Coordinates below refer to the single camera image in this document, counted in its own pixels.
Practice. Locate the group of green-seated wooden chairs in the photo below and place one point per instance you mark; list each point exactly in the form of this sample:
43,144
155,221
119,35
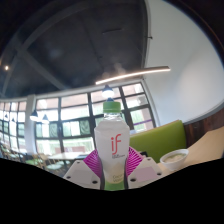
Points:
35,162

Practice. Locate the white green-capped drink bottle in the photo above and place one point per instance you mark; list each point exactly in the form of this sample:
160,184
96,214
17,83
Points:
111,146

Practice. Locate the large black-framed window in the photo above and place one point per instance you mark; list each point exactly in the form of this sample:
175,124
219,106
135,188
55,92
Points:
73,123
13,126

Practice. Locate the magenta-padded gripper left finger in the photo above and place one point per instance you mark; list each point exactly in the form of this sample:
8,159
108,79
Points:
80,173

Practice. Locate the wooden dining table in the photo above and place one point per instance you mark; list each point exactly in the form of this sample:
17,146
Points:
66,155

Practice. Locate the white ceramic bowl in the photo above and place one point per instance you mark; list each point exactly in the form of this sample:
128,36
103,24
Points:
174,160

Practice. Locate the green upholstered bench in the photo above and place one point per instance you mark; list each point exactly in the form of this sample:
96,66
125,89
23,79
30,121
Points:
160,140

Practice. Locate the long linear ceiling light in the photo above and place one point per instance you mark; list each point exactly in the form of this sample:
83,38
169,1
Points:
133,75

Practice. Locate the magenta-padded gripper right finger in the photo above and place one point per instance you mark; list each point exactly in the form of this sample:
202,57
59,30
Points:
146,175

